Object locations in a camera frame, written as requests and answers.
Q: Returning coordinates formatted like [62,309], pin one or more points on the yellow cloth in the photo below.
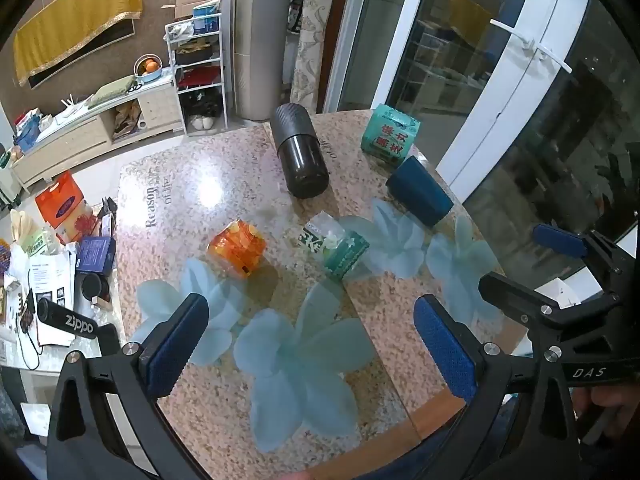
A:
[70,15]

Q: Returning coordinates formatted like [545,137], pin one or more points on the white shoes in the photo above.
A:
[201,121]

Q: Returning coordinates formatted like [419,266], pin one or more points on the white paper sheet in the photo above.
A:
[50,275]

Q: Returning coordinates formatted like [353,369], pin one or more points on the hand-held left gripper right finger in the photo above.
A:
[445,347]

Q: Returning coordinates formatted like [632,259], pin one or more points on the green cushion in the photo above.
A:
[112,91]

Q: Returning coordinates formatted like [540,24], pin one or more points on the patterned curtain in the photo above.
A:
[315,35]

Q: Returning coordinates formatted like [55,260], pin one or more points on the blue and white box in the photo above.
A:
[206,17]

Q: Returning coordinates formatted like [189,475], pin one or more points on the blue basket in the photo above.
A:
[27,132]

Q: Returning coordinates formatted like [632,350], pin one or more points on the black carbon pattern cup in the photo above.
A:
[300,152]

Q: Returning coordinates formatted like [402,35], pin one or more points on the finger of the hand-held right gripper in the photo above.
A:
[520,296]
[560,241]

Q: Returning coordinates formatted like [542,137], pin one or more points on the cream low cabinet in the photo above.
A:
[85,135]

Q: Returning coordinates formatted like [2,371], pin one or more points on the black printed box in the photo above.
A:
[67,321]

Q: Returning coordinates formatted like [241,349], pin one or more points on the fruit bowl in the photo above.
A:
[148,69]

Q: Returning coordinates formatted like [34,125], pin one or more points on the orange snack packet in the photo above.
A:
[237,249]

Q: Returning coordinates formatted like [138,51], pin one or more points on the cardboard box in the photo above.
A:
[192,2]

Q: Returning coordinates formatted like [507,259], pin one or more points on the dark blue cup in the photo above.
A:
[420,192]

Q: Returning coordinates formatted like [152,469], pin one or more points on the dark blue box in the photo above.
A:
[94,255]

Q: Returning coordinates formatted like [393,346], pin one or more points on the green and white packet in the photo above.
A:
[334,244]

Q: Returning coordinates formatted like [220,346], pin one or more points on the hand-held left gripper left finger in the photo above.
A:
[172,347]

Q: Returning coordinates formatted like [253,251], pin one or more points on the person's right hand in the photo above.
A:
[602,407]

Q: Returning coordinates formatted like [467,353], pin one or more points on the grey standing air conditioner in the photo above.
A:
[257,35]

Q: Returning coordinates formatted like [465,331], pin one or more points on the green and white bag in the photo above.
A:
[35,240]

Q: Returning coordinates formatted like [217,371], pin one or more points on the green tissue pack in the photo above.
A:
[392,135]

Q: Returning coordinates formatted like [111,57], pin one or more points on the white shelf rack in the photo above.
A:
[200,75]

